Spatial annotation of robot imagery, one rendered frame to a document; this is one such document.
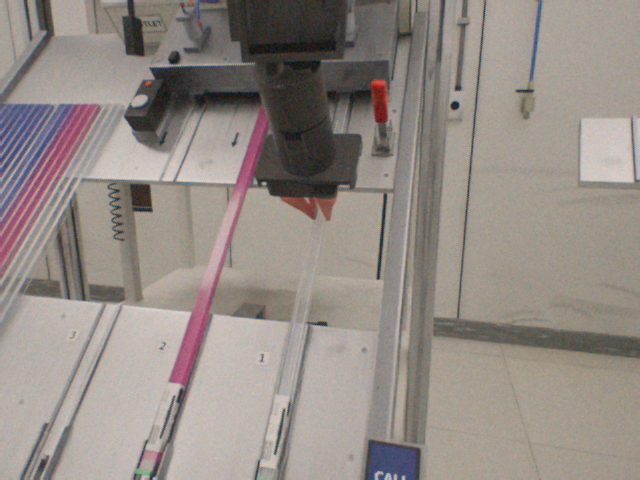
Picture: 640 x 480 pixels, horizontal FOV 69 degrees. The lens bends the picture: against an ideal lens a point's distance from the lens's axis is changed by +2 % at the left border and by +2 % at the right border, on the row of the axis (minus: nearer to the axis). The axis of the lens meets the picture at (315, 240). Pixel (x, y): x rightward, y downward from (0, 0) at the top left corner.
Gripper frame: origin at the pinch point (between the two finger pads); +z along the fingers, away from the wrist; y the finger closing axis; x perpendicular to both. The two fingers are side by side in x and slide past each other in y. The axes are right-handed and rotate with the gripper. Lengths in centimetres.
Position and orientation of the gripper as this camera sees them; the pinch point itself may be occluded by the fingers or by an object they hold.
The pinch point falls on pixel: (321, 212)
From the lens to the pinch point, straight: 54.2
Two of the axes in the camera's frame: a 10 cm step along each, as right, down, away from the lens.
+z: 1.6, 5.7, 8.0
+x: -1.8, 8.2, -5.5
